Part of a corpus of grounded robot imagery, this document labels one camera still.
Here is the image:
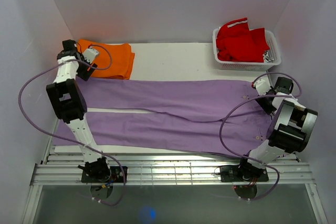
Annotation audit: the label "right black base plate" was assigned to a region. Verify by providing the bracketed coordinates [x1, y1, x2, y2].
[220, 165, 269, 182]

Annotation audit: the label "folded orange trousers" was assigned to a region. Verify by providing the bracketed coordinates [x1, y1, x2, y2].
[79, 39, 135, 80]

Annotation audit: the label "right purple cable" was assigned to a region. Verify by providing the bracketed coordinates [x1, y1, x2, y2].
[219, 71, 302, 200]

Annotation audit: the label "purple trousers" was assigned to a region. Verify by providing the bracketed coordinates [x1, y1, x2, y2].
[55, 78, 287, 159]

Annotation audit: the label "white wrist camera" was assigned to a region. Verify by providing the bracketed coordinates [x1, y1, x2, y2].
[251, 78, 272, 95]
[82, 48, 100, 64]

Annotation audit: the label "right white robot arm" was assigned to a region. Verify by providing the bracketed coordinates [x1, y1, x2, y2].
[237, 77, 318, 180]

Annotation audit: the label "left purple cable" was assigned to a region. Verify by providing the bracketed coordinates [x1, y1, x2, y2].
[18, 44, 127, 206]

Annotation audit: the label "aluminium rail frame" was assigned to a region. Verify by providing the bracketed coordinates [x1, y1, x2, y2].
[31, 143, 315, 186]

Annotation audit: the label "red trousers in basket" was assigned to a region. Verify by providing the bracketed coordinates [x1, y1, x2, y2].
[215, 17, 270, 63]

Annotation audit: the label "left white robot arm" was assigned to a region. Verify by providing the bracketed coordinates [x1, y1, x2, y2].
[46, 39, 111, 182]

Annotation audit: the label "white plastic basket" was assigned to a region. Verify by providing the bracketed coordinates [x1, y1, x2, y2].
[212, 27, 281, 71]

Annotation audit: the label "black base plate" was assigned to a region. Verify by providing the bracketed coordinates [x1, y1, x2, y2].
[80, 166, 128, 184]
[220, 165, 269, 182]

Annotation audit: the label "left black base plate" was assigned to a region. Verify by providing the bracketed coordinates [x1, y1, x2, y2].
[80, 166, 128, 184]

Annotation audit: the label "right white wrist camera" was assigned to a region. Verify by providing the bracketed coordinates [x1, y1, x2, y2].
[251, 78, 272, 95]

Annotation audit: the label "purple cable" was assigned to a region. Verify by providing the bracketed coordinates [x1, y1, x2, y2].
[18, 44, 127, 206]
[219, 71, 302, 200]

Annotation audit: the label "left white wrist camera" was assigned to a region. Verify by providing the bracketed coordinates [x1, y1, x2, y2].
[82, 48, 100, 64]

